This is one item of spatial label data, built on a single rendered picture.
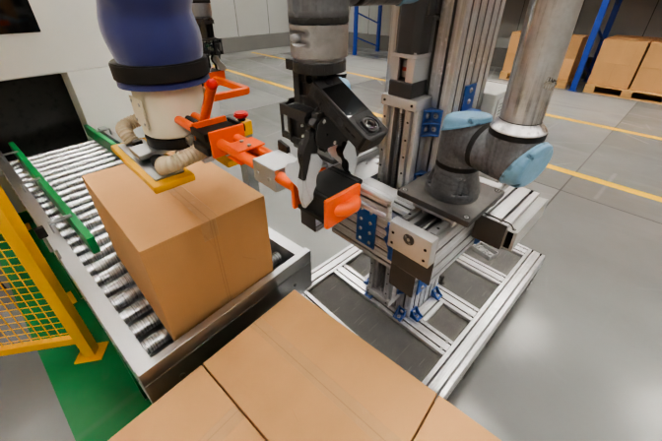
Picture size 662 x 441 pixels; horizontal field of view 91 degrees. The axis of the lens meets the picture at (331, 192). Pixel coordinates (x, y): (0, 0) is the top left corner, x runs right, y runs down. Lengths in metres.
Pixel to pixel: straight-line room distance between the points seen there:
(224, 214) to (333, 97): 0.71
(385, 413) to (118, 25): 1.15
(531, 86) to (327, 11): 0.48
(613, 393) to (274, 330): 1.56
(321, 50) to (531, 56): 0.47
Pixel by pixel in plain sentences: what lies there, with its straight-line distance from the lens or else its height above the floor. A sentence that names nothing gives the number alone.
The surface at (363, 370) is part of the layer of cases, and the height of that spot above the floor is 0.54.
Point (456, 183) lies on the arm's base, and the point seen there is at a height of 1.10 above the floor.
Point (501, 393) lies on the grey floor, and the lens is 1.88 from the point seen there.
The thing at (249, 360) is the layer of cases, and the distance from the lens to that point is 1.19.
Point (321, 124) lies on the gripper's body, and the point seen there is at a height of 1.38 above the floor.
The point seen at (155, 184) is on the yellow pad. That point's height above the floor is 1.15.
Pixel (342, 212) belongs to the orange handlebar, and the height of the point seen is 1.26.
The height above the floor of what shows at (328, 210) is 1.26.
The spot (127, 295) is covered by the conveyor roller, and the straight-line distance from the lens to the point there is 1.52.
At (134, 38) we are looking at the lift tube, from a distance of 0.88.
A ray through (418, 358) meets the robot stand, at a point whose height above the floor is 0.21.
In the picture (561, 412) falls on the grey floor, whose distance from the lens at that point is 1.95.
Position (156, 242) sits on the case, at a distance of 1.02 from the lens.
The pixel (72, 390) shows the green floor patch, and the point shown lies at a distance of 2.08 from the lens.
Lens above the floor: 1.53
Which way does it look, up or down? 32 degrees down
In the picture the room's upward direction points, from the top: straight up
